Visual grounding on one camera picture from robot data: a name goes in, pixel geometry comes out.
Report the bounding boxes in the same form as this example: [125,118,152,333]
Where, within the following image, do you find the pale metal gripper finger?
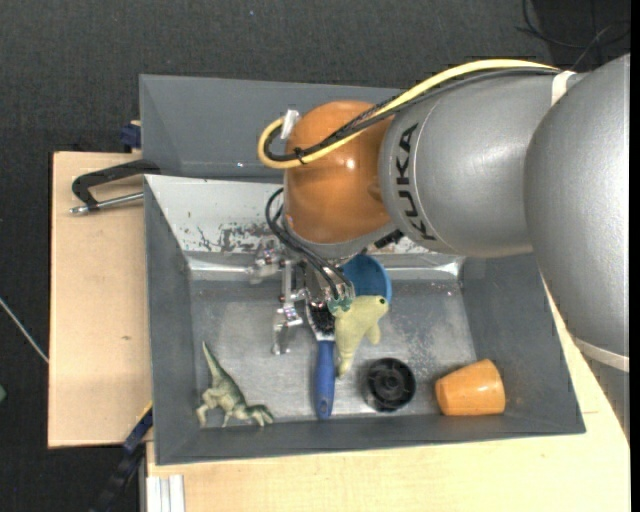
[246,243,282,285]
[271,299,306,356]

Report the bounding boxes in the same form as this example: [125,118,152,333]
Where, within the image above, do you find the grey metal bin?
[138,73,587,466]

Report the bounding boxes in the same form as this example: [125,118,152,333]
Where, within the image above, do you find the blue hairbrush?
[305,298,338,420]

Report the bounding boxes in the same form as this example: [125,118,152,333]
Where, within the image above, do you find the yellow-green plush toy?
[331,294,391,379]

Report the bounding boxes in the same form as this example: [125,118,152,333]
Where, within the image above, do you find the blue plastic cup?
[341,253,393,304]

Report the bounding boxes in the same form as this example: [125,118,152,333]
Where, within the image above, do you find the green toy dinosaur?
[196,341,275,429]

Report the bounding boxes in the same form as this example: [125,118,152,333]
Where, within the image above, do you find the black round plastic wheel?
[361,357,418,414]

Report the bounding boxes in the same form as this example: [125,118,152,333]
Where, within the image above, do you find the brown cardboard board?
[47,151,154,449]

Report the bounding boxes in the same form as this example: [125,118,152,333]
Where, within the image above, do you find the orange plastic cup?
[433,358,507,417]

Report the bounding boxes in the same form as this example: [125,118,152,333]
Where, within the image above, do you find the black cylinder on white bracket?
[373,228,404,250]

